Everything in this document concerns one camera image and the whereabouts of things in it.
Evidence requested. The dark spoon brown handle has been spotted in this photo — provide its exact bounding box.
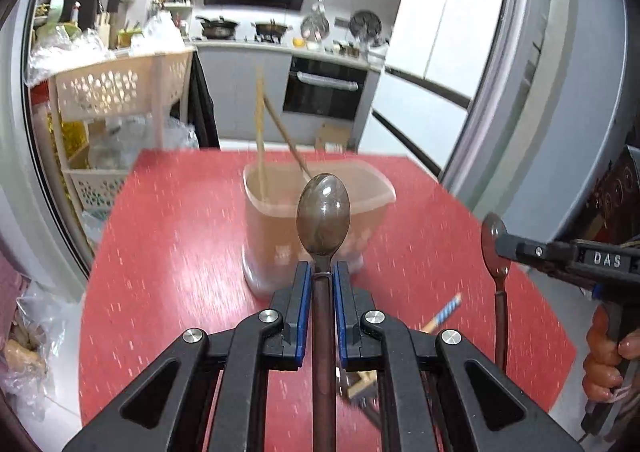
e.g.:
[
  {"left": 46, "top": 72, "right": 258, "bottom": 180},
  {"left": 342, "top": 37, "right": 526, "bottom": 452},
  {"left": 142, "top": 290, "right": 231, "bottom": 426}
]
[{"left": 296, "top": 173, "right": 350, "bottom": 451}]

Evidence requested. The person's right hand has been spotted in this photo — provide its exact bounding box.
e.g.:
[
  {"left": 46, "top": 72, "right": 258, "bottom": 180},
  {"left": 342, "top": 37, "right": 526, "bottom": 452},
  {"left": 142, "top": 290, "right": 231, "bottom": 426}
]
[{"left": 582, "top": 305, "right": 639, "bottom": 403}]

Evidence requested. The blue striped chopstick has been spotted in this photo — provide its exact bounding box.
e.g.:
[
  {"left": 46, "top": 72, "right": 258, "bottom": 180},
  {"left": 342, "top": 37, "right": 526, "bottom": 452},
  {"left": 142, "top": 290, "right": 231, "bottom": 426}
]
[{"left": 421, "top": 293, "right": 462, "bottom": 334}]

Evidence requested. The plastic bag with food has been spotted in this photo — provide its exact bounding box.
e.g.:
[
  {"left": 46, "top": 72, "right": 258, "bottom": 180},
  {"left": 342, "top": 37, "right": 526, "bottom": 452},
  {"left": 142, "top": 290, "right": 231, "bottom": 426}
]
[{"left": 1, "top": 282, "right": 66, "bottom": 422}]

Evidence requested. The beige utensil holder grey base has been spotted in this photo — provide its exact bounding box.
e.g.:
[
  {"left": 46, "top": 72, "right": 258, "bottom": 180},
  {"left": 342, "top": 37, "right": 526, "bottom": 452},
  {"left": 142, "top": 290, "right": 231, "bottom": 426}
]
[{"left": 242, "top": 159, "right": 396, "bottom": 297}]

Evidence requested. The cardboard box on floor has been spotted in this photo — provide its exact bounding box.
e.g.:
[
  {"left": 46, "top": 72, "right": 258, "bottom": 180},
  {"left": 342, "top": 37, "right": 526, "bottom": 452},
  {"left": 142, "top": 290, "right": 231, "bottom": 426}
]
[{"left": 314, "top": 123, "right": 350, "bottom": 153}]

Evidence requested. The white refrigerator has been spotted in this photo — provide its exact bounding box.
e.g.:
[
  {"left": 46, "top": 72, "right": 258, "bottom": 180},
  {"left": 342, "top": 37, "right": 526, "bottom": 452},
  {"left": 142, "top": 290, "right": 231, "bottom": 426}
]
[{"left": 359, "top": 0, "right": 526, "bottom": 178}]

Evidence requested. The black built-in oven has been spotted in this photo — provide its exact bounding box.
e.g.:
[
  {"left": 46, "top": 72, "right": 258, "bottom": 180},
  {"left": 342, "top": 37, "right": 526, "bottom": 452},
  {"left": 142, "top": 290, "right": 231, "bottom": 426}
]
[{"left": 283, "top": 56, "right": 367, "bottom": 121}]

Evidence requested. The brown chopstick in holder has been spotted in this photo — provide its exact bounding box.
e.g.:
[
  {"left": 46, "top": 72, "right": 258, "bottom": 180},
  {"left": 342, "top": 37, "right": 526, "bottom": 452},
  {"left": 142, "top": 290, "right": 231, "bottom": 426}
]
[{"left": 262, "top": 93, "right": 311, "bottom": 182}]

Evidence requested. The beige plastic basket rack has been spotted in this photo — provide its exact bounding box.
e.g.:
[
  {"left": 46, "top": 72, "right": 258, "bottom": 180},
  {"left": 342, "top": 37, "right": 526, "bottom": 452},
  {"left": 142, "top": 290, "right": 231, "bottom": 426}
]
[{"left": 48, "top": 50, "right": 196, "bottom": 213}]

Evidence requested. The beige chopstick in holder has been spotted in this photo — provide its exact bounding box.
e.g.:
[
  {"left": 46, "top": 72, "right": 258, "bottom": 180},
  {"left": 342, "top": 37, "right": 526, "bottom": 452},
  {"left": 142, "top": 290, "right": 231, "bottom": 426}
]
[{"left": 255, "top": 66, "right": 268, "bottom": 201}]

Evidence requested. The black wok on stove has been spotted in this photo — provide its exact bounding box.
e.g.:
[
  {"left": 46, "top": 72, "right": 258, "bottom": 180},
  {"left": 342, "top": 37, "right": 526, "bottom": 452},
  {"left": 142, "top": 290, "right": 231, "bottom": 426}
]
[{"left": 196, "top": 16, "right": 239, "bottom": 40}]

